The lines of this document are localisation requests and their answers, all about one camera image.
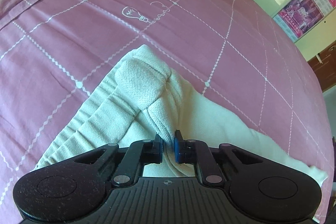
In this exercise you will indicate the brown wooden door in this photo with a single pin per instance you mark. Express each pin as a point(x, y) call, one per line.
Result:
point(324, 67)

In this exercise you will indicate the pink checked bed sheet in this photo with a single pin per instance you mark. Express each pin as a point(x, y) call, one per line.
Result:
point(55, 52)

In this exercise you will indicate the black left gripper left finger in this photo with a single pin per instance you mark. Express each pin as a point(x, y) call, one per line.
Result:
point(130, 162)

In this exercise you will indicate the lower right pink poster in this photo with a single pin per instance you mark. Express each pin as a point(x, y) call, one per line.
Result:
point(297, 17)

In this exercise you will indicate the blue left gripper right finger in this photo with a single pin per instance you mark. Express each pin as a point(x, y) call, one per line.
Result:
point(198, 154)

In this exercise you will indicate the white cotton pants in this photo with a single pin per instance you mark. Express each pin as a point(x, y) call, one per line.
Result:
point(140, 97)

